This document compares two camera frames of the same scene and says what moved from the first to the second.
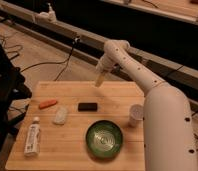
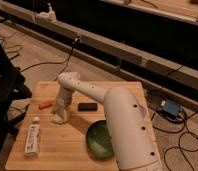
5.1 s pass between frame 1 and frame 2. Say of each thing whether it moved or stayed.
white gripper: moved
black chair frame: stayed
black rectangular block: stayed
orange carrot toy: stayed
